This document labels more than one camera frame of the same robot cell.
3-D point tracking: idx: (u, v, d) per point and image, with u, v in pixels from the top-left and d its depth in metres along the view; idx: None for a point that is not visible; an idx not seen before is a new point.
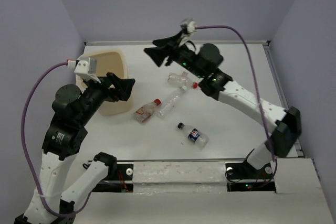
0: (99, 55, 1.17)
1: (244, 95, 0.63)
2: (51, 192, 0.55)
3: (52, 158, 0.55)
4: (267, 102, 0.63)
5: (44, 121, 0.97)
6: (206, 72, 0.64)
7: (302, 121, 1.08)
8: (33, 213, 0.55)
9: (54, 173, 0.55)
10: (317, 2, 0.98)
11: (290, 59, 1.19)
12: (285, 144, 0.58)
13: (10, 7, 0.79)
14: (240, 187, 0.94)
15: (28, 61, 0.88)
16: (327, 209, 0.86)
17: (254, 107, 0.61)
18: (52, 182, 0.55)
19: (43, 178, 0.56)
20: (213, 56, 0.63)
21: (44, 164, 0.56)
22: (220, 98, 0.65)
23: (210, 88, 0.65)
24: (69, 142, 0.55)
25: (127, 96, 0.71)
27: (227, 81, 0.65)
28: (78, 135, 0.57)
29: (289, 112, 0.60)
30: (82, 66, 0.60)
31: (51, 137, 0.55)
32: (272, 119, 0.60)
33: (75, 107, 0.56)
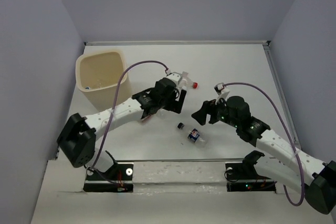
0: (99, 55, 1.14)
1: (281, 145, 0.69)
2: (117, 118, 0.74)
3: (134, 103, 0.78)
4: (305, 153, 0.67)
5: (44, 121, 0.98)
6: (241, 119, 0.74)
7: (302, 121, 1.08)
8: (93, 118, 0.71)
9: (130, 109, 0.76)
10: (317, 2, 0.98)
11: (290, 59, 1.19)
12: (326, 200, 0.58)
13: (9, 8, 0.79)
14: (240, 187, 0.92)
15: (29, 61, 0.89)
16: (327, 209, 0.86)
17: (291, 157, 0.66)
18: (125, 113, 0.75)
19: (121, 107, 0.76)
20: (238, 104, 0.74)
21: (127, 102, 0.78)
22: (258, 145, 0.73)
23: (248, 135, 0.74)
24: (149, 106, 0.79)
25: (179, 110, 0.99)
27: (264, 129, 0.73)
28: (155, 107, 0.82)
29: (327, 166, 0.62)
30: (175, 75, 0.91)
31: (143, 95, 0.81)
32: (310, 172, 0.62)
33: (167, 91, 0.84)
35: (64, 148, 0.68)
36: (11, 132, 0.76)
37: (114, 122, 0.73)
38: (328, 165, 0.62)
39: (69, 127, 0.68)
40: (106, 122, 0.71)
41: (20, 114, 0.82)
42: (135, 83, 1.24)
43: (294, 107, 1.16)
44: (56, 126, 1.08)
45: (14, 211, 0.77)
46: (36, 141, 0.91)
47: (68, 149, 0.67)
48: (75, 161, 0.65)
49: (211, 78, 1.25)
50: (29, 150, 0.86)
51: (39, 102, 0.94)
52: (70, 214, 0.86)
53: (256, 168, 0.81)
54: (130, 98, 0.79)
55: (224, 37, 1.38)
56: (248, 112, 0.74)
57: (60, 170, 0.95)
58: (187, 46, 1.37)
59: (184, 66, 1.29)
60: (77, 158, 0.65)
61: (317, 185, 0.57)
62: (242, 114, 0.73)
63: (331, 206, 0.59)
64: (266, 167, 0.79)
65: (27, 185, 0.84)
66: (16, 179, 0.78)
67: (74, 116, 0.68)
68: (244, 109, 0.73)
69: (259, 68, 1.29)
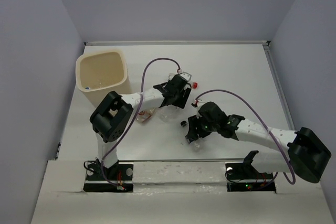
0: (100, 55, 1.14)
1: (255, 128, 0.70)
2: (145, 102, 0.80)
3: (157, 91, 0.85)
4: (278, 128, 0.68)
5: (44, 121, 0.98)
6: (216, 119, 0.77)
7: (303, 121, 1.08)
8: (128, 96, 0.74)
9: (154, 95, 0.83)
10: (317, 2, 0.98)
11: (290, 59, 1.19)
12: (308, 166, 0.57)
13: (10, 9, 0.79)
14: (240, 187, 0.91)
15: (29, 61, 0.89)
16: (326, 209, 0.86)
17: (266, 136, 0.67)
18: (151, 96, 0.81)
19: (147, 92, 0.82)
20: (208, 106, 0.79)
21: (151, 89, 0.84)
22: (239, 137, 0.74)
23: (228, 131, 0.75)
24: (167, 95, 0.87)
25: (182, 106, 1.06)
27: (240, 120, 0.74)
28: (171, 97, 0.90)
29: (299, 133, 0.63)
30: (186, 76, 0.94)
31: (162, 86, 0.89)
32: (285, 143, 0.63)
33: (182, 84, 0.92)
35: (97, 123, 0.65)
36: (11, 133, 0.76)
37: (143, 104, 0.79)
38: (300, 131, 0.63)
39: (106, 102, 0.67)
40: (138, 102, 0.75)
41: (20, 114, 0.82)
42: (135, 83, 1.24)
43: (294, 107, 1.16)
44: (56, 126, 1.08)
45: (14, 211, 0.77)
46: (36, 141, 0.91)
47: (102, 124, 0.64)
48: (110, 134, 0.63)
49: (212, 78, 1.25)
50: (28, 150, 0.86)
51: (39, 102, 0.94)
52: (70, 214, 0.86)
53: (254, 165, 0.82)
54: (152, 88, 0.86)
55: (224, 37, 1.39)
56: (219, 110, 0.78)
57: (60, 170, 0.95)
58: (187, 46, 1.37)
59: (185, 66, 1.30)
60: (113, 131, 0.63)
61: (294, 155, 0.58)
62: (214, 113, 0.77)
63: (316, 172, 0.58)
64: (261, 161, 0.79)
65: (27, 185, 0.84)
66: (16, 179, 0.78)
67: (112, 93, 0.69)
68: (214, 109, 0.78)
69: (259, 68, 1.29)
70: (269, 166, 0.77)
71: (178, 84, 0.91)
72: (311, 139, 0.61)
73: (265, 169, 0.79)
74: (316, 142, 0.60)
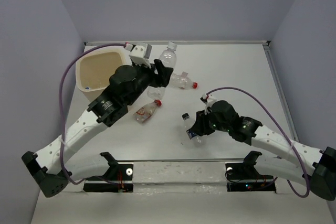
0: (102, 55, 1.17)
1: (275, 139, 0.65)
2: (70, 146, 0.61)
3: (91, 118, 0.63)
4: (301, 144, 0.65)
5: (44, 121, 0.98)
6: (229, 121, 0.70)
7: (303, 121, 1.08)
8: (44, 154, 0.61)
9: (85, 129, 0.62)
10: (317, 2, 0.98)
11: (290, 59, 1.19)
12: (331, 188, 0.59)
13: (10, 9, 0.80)
14: (240, 187, 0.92)
15: (29, 62, 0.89)
16: (326, 209, 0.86)
17: (288, 150, 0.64)
18: (77, 136, 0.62)
19: (73, 129, 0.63)
20: (221, 106, 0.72)
21: (82, 118, 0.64)
22: (253, 144, 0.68)
23: (242, 135, 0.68)
24: (108, 115, 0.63)
25: (167, 83, 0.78)
27: (257, 126, 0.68)
28: (119, 111, 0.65)
29: (325, 153, 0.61)
30: (138, 50, 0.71)
31: (101, 102, 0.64)
32: (310, 162, 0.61)
33: (126, 87, 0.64)
35: None
36: (11, 133, 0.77)
37: (69, 149, 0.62)
38: (325, 152, 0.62)
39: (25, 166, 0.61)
40: (57, 157, 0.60)
41: (20, 114, 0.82)
42: None
43: (294, 107, 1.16)
44: (56, 126, 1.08)
45: (14, 211, 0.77)
46: (37, 141, 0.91)
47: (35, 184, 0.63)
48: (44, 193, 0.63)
49: (211, 78, 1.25)
50: (29, 150, 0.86)
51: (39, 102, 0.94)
52: (70, 214, 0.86)
53: (258, 169, 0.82)
54: (84, 112, 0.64)
55: (224, 37, 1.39)
56: (233, 112, 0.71)
57: None
58: (187, 46, 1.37)
59: (185, 66, 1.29)
60: (48, 191, 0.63)
61: (319, 176, 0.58)
62: (229, 115, 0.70)
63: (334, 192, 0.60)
64: (267, 166, 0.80)
65: (27, 185, 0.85)
66: (16, 179, 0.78)
67: (25, 155, 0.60)
68: (229, 109, 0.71)
69: (259, 68, 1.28)
70: (272, 170, 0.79)
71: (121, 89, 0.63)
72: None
73: (266, 172, 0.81)
74: None
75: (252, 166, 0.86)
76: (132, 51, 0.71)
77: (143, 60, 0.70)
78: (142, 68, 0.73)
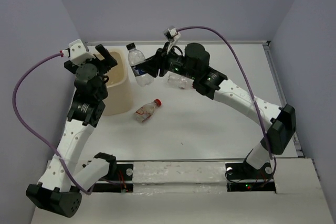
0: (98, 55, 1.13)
1: (239, 94, 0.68)
2: (70, 158, 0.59)
3: (76, 125, 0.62)
4: (262, 100, 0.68)
5: (44, 121, 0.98)
6: (200, 70, 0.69)
7: (303, 121, 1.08)
8: (48, 178, 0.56)
9: (76, 136, 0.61)
10: (316, 1, 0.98)
11: (290, 59, 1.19)
12: (282, 140, 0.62)
13: (10, 7, 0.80)
14: (240, 187, 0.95)
15: (29, 61, 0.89)
16: (326, 209, 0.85)
17: (250, 105, 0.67)
18: (72, 146, 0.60)
19: (63, 143, 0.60)
20: (198, 53, 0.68)
21: (67, 129, 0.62)
22: (216, 96, 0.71)
23: (206, 87, 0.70)
24: (91, 114, 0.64)
25: None
27: (222, 80, 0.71)
28: (98, 108, 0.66)
29: (283, 110, 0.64)
30: (77, 50, 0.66)
31: (77, 107, 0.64)
32: (268, 117, 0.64)
33: (94, 84, 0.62)
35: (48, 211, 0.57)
36: (11, 132, 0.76)
37: (71, 162, 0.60)
38: (283, 109, 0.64)
39: (34, 201, 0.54)
40: (63, 172, 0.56)
41: (20, 113, 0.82)
42: (135, 84, 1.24)
43: (295, 107, 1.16)
44: (56, 125, 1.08)
45: (14, 211, 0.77)
46: (36, 141, 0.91)
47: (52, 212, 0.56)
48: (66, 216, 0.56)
49: None
50: (29, 150, 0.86)
51: (39, 101, 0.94)
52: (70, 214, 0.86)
53: (249, 160, 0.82)
54: (67, 123, 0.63)
55: (224, 38, 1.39)
56: (207, 61, 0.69)
57: None
58: None
59: None
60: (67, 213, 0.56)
61: (276, 130, 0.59)
62: (202, 64, 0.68)
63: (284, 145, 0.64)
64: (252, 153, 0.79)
65: (27, 184, 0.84)
66: (16, 179, 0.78)
67: (30, 188, 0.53)
68: (204, 59, 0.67)
69: (259, 68, 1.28)
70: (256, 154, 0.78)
71: (91, 86, 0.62)
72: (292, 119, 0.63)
73: (258, 162, 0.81)
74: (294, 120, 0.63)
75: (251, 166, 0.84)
76: (70, 55, 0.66)
77: (87, 54, 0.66)
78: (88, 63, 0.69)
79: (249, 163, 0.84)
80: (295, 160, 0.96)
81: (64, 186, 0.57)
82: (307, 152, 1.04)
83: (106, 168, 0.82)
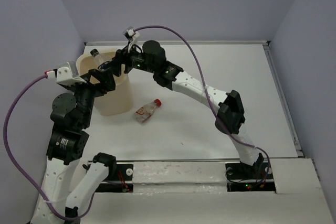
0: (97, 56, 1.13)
1: (192, 83, 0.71)
2: (57, 198, 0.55)
3: (57, 163, 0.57)
4: (212, 87, 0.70)
5: (44, 122, 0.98)
6: (157, 64, 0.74)
7: (303, 121, 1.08)
8: (40, 217, 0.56)
9: (59, 177, 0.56)
10: (316, 2, 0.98)
11: (290, 59, 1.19)
12: (229, 123, 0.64)
13: (10, 7, 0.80)
14: (240, 187, 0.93)
15: (29, 61, 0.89)
16: (326, 209, 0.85)
17: (201, 93, 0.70)
18: (58, 187, 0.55)
19: (48, 184, 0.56)
20: (154, 49, 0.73)
21: (50, 169, 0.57)
22: (173, 87, 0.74)
23: (164, 80, 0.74)
24: (71, 151, 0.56)
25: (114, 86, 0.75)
27: (179, 72, 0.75)
28: (80, 141, 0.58)
29: (230, 95, 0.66)
30: (63, 73, 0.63)
31: (55, 144, 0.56)
32: (217, 102, 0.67)
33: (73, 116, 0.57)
35: None
36: (11, 132, 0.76)
37: (60, 200, 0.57)
38: (230, 94, 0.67)
39: None
40: (52, 214, 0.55)
41: (20, 114, 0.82)
42: (135, 84, 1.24)
43: (294, 107, 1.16)
44: None
45: (15, 211, 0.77)
46: (36, 141, 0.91)
47: None
48: None
49: (212, 78, 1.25)
50: (28, 150, 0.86)
51: (39, 102, 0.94)
52: None
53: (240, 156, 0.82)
54: (48, 162, 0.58)
55: (224, 38, 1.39)
56: (163, 55, 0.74)
57: None
58: (187, 46, 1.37)
59: (185, 66, 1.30)
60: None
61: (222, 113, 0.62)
62: (158, 59, 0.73)
63: (233, 127, 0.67)
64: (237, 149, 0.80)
65: (27, 184, 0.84)
66: (16, 180, 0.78)
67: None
68: (159, 53, 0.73)
69: (259, 68, 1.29)
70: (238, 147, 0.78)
71: (70, 118, 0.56)
72: (238, 101, 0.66)
73: (244, 158, 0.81)
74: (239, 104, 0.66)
75: (251, 167, 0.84)
76: (56, 77, 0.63)
77: (74, 79, 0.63)
78: (79, 87, 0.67)
79: (243, 161, 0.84)
80: (295, 159, 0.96)
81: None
82: (307, 152, 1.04)
83: (107, 170, 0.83)
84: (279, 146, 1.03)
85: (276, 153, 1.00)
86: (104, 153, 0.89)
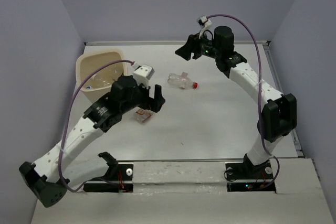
0: (99, 55, 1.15)
1: (250, 74, 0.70)
2: (69, 152, 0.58)
3: (87, 124, 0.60)
4: (269, 85, 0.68)
5: (44, 122, 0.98)
6: (223, 48, 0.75)
7: (303, 121, 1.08)
8: (43, 162, 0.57)
9: (82, 136, 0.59)
10: (317, 1, 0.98)
11: (290, 59, 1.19)
12: (273, 125, 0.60)
13: (10, 8, 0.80)
14: (240, 187, 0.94)
15: (29, 62, 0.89)
16: (326, 209, 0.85)
17: (254, 85, 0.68)
18: (75, 141, 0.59)
19: (70, 137, 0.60)
20: (224, 32, 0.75)
21: (79, 125, 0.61)
22: (231, 74, 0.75)
23: (224, 64, 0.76)
24: (104, 120, 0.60)
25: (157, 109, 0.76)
27: (242, 62, 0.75)
28: (115, 117, 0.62)
29: (284, 97, 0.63)
30: (143, 70, 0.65)
31: (96, 108, 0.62)
32: (266, 98, 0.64)
33: (125, 95, 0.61)
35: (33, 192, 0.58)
36: (11, 132, 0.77)
37: (69, 157, 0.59)
38: (285, 96, 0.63)
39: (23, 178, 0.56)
40: (56, 164, 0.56)
41: (21, 114, 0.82)
42: None
43: None
44: (56, 126, 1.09)
45: (15, 211, 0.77)
46: (36, 141, 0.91)
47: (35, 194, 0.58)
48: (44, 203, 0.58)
49: (211, 78, 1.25)
50: (29, 150, 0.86)
51: (39, 102, 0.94)
52: (70, 214, 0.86)
53: (250, 155, 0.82)
54: (81, 119, 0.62)
55: None
56: (231, 41, 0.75)
57: None
58: None
59: (185, 66, 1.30)
60: (47, 202, 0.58)
61: (268, 108, 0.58)
62: (226, 42, 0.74)
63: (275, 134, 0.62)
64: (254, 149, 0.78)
65: (27, 184, 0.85)
66: (16, 180, 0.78)
67: (22, 166, 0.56)
68: (228, 38, 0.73)
69: (259, 68, 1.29)
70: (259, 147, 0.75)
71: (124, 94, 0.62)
72: (290, 108, 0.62)
73: (258, 158, 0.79)
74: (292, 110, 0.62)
75: (250, 161, 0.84)
76: (136, 70, 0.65)
77: (145, 79, 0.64)
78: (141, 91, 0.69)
79: (248, 157, 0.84)
80: (295, 159, 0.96)
81: (52, 178, 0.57)
82: (307, 152, 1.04)
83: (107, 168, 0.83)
84: (279, 145, 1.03)
85: (276, 153, 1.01)
86: (110, 155, 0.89)
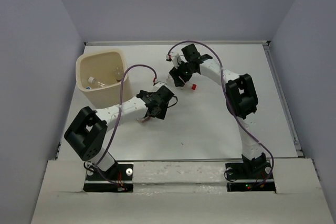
0: (98, 55, 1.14)
1: (214, 66, 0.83)
2: (125, 114, 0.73)
3: (140, 101, 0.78)
4: (229, 71, 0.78)
5: (44, 122, 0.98)
6: (190, 54, 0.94)
7: (303, 122, 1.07)
8: (103, 112, 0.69)
9: (136, 107, 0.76)
10: (317, 1, 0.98)
11: (290, 59, 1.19)
12: (235, 99, 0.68)
13: (9, 8, 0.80)
14: (240, 187, 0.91)
15: (29, 62, 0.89)
16: (326, 209, 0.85)
17: (217, 72, 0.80)
18: (130, 109, 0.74)
19: (127, 103, 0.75)
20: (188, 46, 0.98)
21: (133, 99, 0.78)
22: (203, 72, 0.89)
23: (194, 63, 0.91)
24: (153, 103, 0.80)
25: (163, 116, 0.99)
27: (208, 57, 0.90)
28: (156, 106, 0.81)
29: (242, 77, 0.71)
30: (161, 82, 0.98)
31: (146, 94, 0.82)
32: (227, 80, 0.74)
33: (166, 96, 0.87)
35: (74, 140, 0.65)
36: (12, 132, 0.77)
37: (122, 117, 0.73)
38: (242, 76, 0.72)
39: (79, 120, 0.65)
40: (115, 117, 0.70)
41: (21, 115, 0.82)
42: (135, 83, 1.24)
43: (294, 107, 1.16)
44: (56, 126, 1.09)
45: (16, 210, 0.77)
46: (37, 141, 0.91)
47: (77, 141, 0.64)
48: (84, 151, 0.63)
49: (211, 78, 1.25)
50: (29, 150, 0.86)
51: (39, 102, 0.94)
52: (70, 214, 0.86)
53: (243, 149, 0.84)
54: (135, 97, 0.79)
55: (223, 38, 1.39)
56: (193, 49, 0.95)
57: (60, 170, 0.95)
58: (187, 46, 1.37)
59: None
60: (86, 151, 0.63)
61: (228, 85, 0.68)
62: (188, 50, 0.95)
63: (240, 108, 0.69)
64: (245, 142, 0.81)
65: (27, 184, 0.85)
66: (16, 179, 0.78)
67: (85, 108, 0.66)
68: (190, 47, 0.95)
69: (259, 68, 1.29)
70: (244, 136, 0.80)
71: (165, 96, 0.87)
72: (248, 85, 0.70)
73: (250, 152, 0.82)
74: (250, 88, 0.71)
75: (247, 158, 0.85)
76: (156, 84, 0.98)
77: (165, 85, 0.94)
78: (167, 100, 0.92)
79: (244, 153, 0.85)
80: (296, 159, 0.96)
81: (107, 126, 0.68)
82: (307, 152, 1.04)
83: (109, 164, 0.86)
84: (279, 146, 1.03)
85: (276, 154, 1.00)
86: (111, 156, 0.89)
